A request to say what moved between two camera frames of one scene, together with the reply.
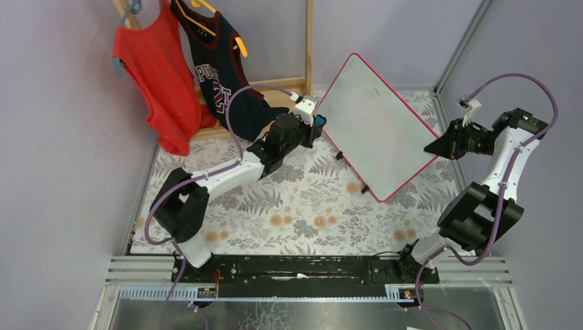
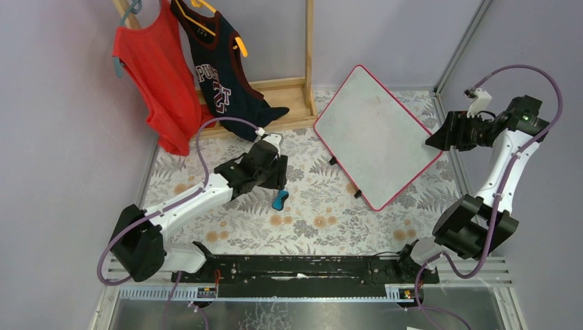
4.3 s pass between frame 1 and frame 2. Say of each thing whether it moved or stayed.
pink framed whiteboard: moved
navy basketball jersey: stayed
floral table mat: stayed
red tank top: stayed
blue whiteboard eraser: moved
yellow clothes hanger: stayed
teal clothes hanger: stayed
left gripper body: moved
